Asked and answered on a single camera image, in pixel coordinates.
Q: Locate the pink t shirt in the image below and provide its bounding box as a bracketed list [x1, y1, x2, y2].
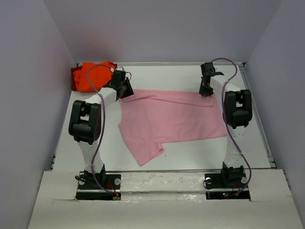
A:
[119, 89, 227, 166]

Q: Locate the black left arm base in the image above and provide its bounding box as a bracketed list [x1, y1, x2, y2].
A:
[75, 173, 122, 201]

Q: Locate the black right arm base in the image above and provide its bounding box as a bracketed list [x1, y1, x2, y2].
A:
[203, 172, 251, 200]

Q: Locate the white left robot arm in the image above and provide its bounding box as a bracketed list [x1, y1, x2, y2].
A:
[68, 69, 133, 193]

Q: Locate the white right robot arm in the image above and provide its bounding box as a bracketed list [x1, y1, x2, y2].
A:
[199, 62, 253, 189]

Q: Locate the orange folded t shirt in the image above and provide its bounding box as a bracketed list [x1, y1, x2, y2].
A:
[72, 61, 115, 93]

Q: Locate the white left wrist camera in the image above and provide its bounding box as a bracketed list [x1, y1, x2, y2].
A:
[110, 66, 124, 72]

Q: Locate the aluminium table frame rail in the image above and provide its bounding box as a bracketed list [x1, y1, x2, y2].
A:
[238, 62, 277, 169]

